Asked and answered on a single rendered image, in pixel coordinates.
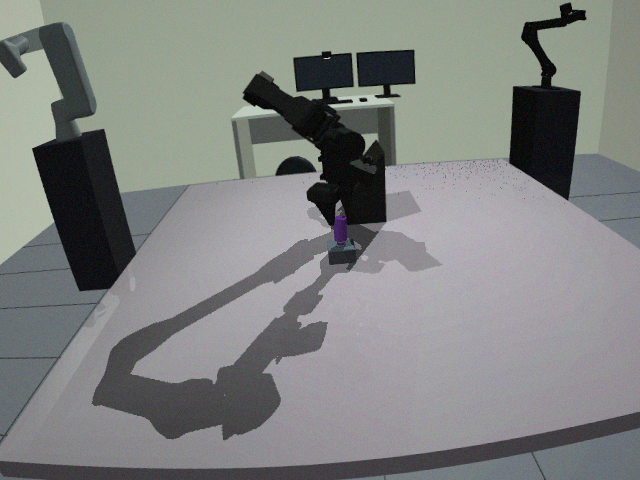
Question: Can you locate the purple marker cap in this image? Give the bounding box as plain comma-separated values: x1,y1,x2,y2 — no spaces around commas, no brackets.
334,216,347,242

